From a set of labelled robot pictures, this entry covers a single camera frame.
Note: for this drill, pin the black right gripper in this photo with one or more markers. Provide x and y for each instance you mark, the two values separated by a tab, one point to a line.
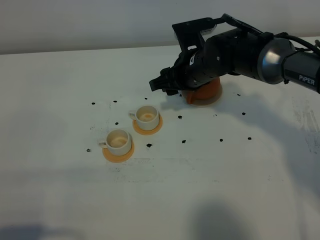
234	52

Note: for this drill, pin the brown clay teapot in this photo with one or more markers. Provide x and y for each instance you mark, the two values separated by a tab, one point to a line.
204	92

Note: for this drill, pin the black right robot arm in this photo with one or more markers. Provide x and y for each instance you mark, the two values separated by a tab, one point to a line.
265	58

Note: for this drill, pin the beige round teapot coaster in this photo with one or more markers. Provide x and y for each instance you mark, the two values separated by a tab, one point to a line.
209	101

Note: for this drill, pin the white teacup far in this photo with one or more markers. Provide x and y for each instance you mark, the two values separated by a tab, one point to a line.
147	117

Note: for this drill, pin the white teacup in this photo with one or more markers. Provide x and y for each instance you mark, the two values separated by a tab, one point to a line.
118	142
147	117

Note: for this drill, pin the white teacup near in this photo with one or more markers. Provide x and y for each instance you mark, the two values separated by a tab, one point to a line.
118	142

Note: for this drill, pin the orange coaster near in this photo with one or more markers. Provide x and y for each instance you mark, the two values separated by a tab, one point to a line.
118	159

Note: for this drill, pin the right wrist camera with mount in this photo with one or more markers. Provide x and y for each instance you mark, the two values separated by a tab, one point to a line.
190	33

